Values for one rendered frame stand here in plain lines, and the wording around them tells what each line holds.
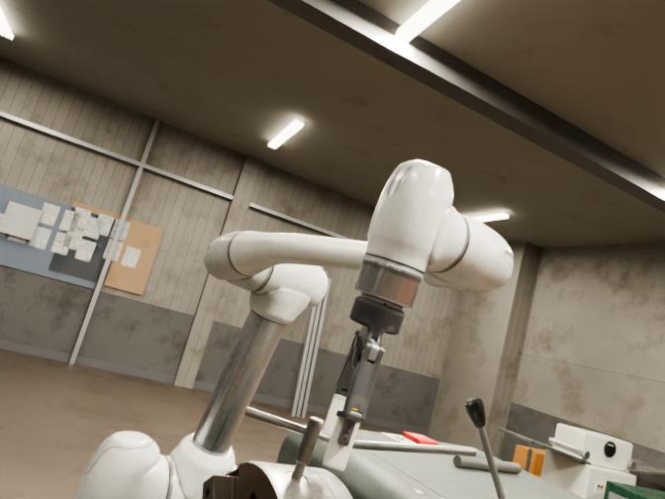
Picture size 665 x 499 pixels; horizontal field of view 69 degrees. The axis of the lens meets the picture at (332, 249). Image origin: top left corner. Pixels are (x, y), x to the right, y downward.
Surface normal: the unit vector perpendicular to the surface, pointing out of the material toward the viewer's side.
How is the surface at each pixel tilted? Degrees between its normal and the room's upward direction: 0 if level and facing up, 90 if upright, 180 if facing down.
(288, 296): 112
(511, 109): 90
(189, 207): 90
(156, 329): 90
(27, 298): 90
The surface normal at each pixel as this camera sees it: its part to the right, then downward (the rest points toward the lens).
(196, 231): 0.40, -0.04
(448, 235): 0.62, 0.16
